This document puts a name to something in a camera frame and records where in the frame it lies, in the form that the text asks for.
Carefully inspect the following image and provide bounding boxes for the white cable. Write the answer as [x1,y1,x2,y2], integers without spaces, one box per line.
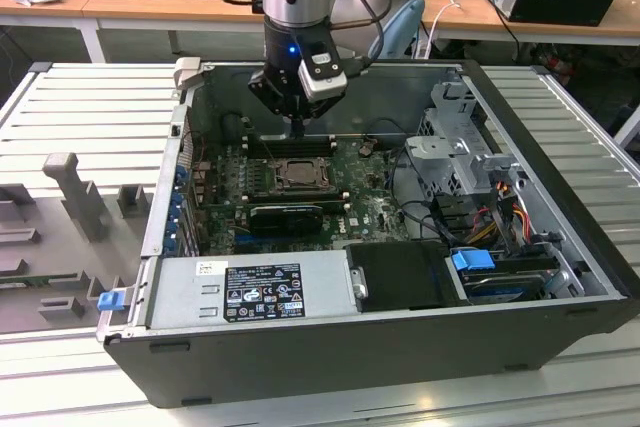
[428,0,462,56]

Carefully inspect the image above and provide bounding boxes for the grey parts rack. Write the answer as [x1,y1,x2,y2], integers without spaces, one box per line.
[0,151,157,336]

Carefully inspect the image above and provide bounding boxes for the CPU socket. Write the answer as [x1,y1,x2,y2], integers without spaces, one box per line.
[269,156,337,194]

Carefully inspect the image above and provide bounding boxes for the black plastic shroud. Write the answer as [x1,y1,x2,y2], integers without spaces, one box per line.
[344,241,474,314]

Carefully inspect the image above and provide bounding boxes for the black graphics card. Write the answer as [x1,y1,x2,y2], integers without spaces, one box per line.
[199,200,349,238]

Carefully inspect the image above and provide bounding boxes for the wooden desk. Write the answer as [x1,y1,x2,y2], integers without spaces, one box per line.
[0,0,266,66]
[417,0,640,56]

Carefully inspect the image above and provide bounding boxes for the green RAM stick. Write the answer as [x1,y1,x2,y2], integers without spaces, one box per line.
[0,274,81,293]

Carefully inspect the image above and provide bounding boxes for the grey power supply unit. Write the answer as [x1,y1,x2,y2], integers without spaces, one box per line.
[147,252,362,331]

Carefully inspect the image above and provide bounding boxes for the hard disk in blue carrier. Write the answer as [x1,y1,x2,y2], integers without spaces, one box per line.
[449,248,557,306]

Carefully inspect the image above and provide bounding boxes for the CPU with silver top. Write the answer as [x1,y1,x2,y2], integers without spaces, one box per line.
[285,162,324,184]

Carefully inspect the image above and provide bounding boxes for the coloured power wire bundle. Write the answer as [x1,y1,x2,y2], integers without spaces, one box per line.
[469,194,532,243]

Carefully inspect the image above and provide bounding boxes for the grey case latch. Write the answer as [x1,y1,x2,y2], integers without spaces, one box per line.
[173,57,203,93]

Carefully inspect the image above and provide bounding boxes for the metal socket cover frame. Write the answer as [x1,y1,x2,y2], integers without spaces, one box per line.
[275,159,334,190]

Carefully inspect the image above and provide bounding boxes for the perforated metal drive cage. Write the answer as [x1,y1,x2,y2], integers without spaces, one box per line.
[403,79,531,198]

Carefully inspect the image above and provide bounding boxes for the wrist camera with black bracket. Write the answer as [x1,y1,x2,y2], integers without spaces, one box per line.
[298,41,349,102]

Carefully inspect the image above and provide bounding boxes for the black RAM slot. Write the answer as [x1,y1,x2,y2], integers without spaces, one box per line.
[247,139,337,148]
[247,149,337,159]
[249,191,347,198]
[247,144,337,153]
[249,194,349,201]
[247,134,337,143]
[249,198,350,205]
[249,187,346,194]

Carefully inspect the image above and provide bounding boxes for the black open PC case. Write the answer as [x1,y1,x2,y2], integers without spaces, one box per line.
[94,57,640,411]

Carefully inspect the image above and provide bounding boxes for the green motherboard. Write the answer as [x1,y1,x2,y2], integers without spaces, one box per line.
[192,139,419,256]

